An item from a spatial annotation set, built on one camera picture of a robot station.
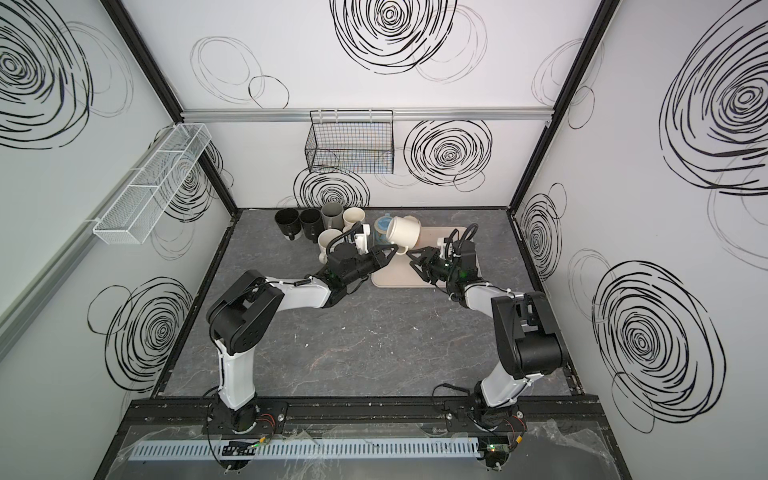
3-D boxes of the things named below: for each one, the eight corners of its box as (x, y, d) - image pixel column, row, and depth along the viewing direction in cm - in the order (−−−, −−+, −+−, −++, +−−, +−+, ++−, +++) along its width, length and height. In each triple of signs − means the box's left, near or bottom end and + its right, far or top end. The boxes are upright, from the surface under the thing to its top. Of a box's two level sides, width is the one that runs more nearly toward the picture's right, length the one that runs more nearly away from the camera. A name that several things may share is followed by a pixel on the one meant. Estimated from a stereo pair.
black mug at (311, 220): (302, 245, 110) (295, 228, 103) (306, 225, 117) (301, 208, 109) (322, 245, 110) (317, 228, 103) (326, 225, 117) (321, 208, 109)
